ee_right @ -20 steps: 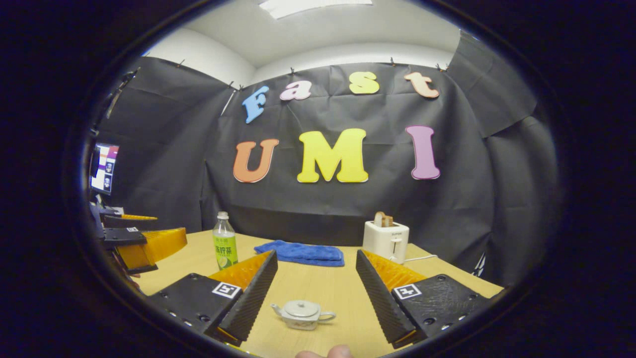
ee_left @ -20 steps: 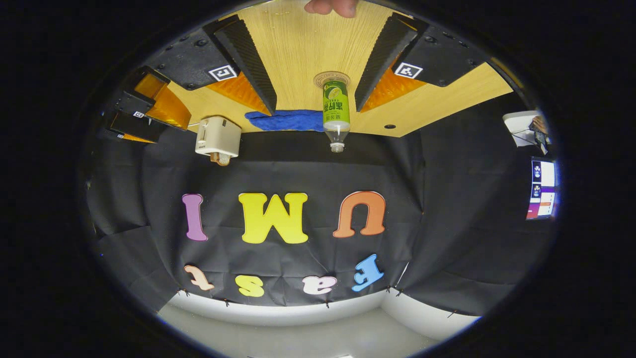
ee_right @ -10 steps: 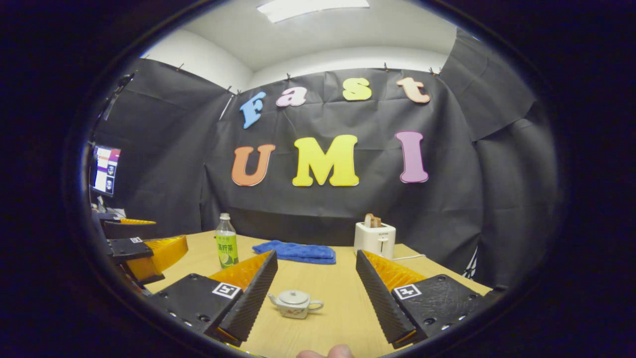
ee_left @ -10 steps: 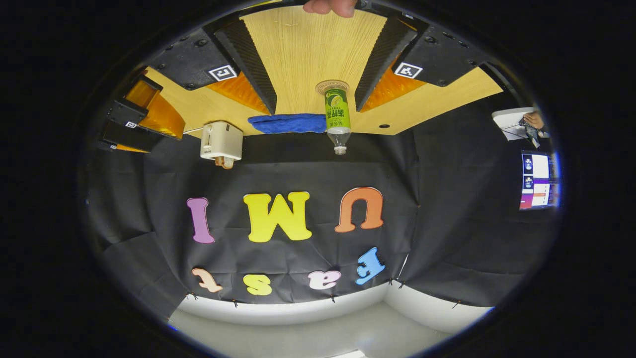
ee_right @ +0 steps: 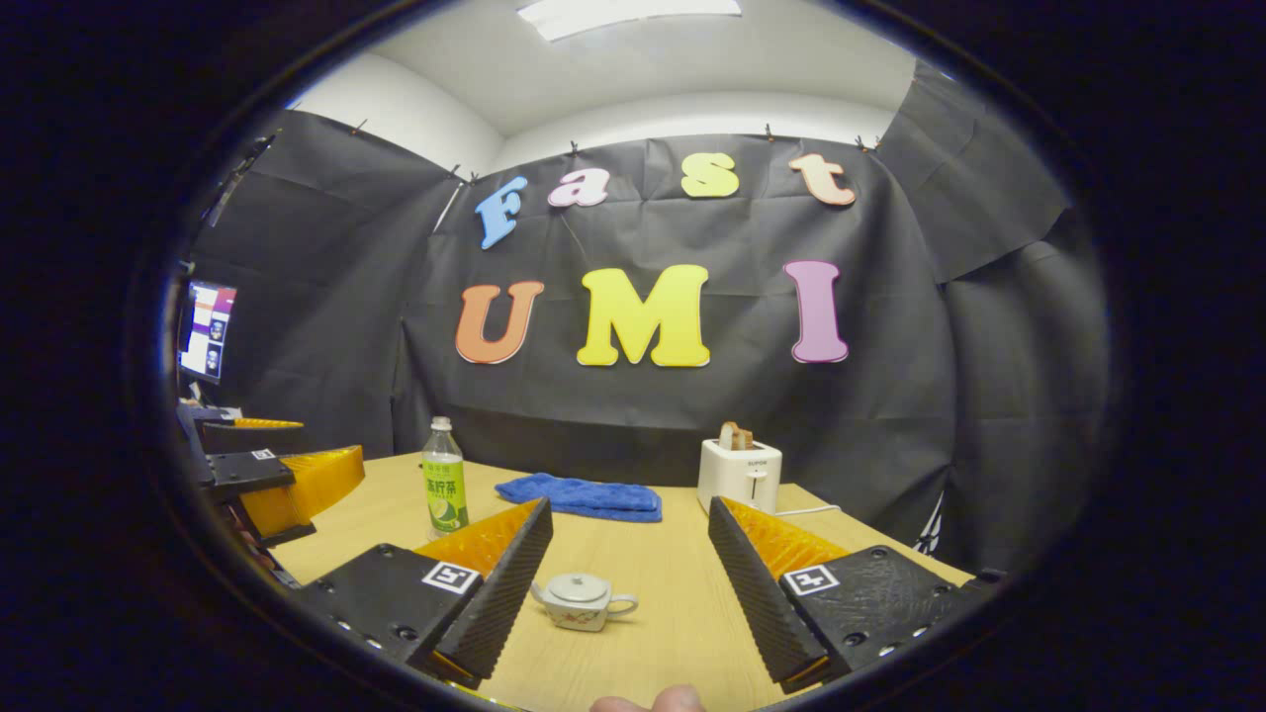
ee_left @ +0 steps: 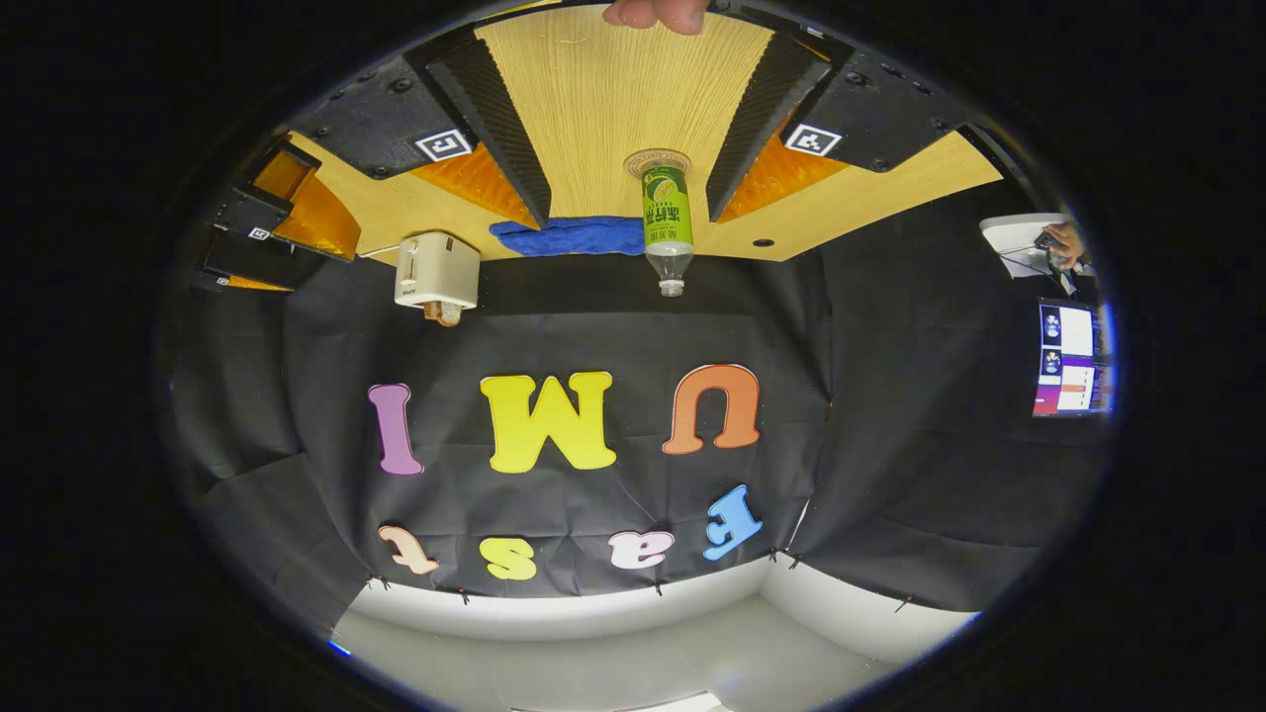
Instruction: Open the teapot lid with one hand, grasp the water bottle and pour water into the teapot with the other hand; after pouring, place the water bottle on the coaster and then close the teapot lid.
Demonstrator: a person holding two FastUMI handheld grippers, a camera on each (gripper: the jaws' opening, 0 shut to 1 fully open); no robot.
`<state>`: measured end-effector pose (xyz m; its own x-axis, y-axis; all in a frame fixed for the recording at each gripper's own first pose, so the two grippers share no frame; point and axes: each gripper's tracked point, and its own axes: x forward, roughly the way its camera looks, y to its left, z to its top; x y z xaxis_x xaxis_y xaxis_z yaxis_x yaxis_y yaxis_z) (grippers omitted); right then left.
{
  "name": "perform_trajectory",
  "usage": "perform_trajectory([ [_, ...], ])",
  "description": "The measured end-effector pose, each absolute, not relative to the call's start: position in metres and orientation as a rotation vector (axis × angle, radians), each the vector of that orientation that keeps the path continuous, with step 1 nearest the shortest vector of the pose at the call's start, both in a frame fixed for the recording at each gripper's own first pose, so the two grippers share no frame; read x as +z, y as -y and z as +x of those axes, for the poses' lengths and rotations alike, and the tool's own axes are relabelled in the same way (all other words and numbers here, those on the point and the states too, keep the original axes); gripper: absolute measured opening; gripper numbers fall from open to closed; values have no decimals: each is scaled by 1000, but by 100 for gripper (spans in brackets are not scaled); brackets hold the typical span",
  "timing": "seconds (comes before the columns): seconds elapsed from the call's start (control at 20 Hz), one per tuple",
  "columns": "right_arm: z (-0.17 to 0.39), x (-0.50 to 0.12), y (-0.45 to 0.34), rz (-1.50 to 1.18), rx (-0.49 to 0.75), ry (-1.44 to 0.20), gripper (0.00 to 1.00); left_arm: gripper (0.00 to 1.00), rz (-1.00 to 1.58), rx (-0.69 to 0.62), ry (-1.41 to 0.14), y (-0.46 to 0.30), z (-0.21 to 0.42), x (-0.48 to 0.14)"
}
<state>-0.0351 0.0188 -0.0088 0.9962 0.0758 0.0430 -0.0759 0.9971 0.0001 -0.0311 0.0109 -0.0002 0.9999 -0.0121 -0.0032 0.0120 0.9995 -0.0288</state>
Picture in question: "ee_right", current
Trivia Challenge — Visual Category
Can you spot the computer monitor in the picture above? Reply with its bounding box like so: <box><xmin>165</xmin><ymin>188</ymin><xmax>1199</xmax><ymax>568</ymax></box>
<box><xmin>178</xmin><ymin>280</ymin><xmax>238</xmax><ymax>385</ymax></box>

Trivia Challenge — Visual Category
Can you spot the white toaster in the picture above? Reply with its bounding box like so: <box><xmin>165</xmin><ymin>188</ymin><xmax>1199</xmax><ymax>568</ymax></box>
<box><xmin>697</xmin><ymin>438</ymin><xmax>783</xmax><ymax>515</ymax></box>

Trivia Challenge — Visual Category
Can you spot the blue towel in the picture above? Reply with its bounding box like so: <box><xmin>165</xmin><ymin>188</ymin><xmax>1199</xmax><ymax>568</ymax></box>
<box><xmin>495</xmin><ymin>473</ymin><xmax>664</xmax><ymax>523</ymax></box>

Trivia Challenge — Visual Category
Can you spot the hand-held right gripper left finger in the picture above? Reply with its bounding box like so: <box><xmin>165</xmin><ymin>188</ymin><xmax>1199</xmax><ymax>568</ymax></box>
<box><xmin>295</xmin><ymin>497</ymin><xmax>555</xmax><ymax>690</ymax></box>

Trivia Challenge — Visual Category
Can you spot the white slatted object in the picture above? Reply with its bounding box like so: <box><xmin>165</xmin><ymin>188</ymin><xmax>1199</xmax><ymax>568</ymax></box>
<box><xmin>912</xmin><ymin>489</ymin><xmax>943</xmax><ymax>557</ymax></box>

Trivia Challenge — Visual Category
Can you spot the white teacup lid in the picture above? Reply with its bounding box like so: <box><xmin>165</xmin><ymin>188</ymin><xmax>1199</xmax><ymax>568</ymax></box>
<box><xmin>547</xmin><ymin>573</ymin><xmax>610</xmax><ymax>605</ymax></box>

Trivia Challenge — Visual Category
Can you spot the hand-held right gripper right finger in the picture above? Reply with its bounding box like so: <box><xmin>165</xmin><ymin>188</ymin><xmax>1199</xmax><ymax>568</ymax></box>
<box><xmin>707</xmin><ymin>496</ymin><xmax>980</xmax><ymax>695</ymax></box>

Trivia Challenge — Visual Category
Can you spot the green label water bottle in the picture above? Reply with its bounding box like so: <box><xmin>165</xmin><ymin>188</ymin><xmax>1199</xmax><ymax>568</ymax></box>
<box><xmin>421</xmin><ymin>416</ymin><xmax>471</xmax><ymax>542</ymax></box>

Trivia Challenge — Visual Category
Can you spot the white teacup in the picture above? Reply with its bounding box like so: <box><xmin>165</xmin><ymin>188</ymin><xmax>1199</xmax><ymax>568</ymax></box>
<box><xmin>531</xmin><ymin>573</ymin><xmax>639</xmax><ymax>633</ymax></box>

